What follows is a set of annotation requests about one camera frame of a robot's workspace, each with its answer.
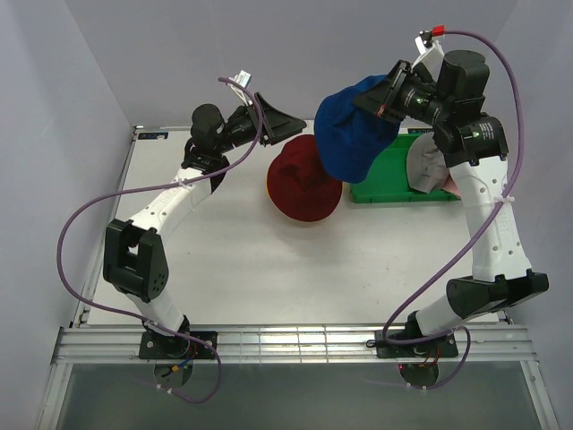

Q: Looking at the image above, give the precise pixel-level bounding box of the dark red bucket hat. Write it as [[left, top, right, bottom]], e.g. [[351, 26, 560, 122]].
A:
[[265, 134, 343, 223]]

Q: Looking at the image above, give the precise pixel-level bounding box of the aluminium front rail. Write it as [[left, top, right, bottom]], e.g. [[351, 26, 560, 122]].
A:
[[52, 323, 537, 365]]

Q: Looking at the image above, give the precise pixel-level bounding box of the yellow bucket hat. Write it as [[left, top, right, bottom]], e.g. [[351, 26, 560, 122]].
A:
[[265, 174, 343, 223]]

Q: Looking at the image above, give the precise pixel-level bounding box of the blue bucket hat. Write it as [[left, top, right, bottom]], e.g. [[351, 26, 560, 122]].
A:
[[313, 75, 400, 184]]

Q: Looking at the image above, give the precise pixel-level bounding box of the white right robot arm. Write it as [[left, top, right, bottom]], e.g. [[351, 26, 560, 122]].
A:
[[353, 50, 549, 356]]

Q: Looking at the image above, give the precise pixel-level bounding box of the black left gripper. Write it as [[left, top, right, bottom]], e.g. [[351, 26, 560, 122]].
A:
[[215, 93, 305, 155]]

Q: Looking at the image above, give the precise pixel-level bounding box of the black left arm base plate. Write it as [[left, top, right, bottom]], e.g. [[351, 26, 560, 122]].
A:
[[138, 329, 219, 361]]

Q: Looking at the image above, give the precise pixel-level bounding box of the green plastic tray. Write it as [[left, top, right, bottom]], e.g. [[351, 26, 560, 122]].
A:
[[349, 133, 459, 204]]

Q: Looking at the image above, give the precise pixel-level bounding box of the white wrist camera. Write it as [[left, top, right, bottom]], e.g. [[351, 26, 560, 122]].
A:
[[412, 25, 446, 72], [227, 70, 252, 107]]

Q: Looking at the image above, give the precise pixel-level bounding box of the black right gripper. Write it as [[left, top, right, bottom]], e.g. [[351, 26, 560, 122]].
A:
[[349, 60, 450, 127]]

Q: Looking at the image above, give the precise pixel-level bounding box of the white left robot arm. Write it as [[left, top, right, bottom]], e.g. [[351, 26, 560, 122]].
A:
[[102, 93, 306, 358]]

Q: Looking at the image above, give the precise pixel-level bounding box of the grey bucket hat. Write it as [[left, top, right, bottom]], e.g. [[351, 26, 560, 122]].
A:
[[406, 133, 449, 194]]

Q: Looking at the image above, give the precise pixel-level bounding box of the pink bucket hat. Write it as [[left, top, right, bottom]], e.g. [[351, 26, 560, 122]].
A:
[[442, 176, 461, 199]]

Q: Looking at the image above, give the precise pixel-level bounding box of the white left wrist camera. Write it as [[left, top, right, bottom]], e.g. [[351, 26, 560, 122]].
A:
[[227, 70, 252, 107]]

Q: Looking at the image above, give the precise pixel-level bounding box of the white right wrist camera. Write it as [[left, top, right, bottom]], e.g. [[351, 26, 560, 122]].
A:
[[412, 25, 446, 72]]

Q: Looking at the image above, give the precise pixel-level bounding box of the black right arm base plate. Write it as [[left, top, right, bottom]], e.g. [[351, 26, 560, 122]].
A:
[[365, 330, 458, 358]]

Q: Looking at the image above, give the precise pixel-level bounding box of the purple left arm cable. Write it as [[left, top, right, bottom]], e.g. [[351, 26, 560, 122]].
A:
[[56, 76, 263, 403]]

